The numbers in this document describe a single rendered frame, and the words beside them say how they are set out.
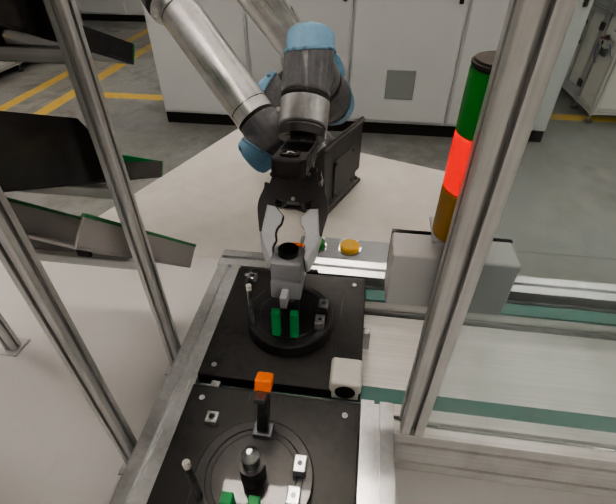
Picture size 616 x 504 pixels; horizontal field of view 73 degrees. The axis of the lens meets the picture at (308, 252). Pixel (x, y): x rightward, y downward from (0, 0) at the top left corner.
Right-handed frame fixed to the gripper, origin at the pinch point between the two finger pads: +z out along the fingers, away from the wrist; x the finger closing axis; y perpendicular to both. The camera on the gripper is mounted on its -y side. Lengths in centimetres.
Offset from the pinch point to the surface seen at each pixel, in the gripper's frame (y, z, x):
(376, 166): 74, -33, -15
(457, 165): -25.1, -8.8, -16.9
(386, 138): 291, -113, -30
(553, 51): -33.9, -13.8, -20.0
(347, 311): 11.8, 7.4, -9.2
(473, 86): -29.0, -13.6, -16.7
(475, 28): 240, -179, -83
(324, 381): 1.4, 16.8, -6.7
